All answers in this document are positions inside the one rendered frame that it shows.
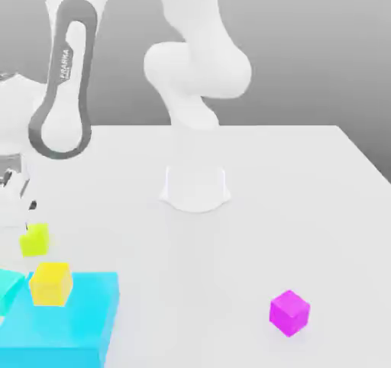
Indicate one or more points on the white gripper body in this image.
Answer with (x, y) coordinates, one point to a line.
(12, 213)

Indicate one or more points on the small lime cube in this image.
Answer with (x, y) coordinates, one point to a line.
(36, 242)

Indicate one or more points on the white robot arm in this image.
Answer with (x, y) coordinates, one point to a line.
(195, 68)

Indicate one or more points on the small teal cube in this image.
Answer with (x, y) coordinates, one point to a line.
(7, 282)

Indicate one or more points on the small yellow cube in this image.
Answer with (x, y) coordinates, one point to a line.
(50, 284)

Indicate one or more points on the small magenta cube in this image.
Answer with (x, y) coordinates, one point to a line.
(289, 313)

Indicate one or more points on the large cyan box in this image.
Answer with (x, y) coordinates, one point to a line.
(73, 328)

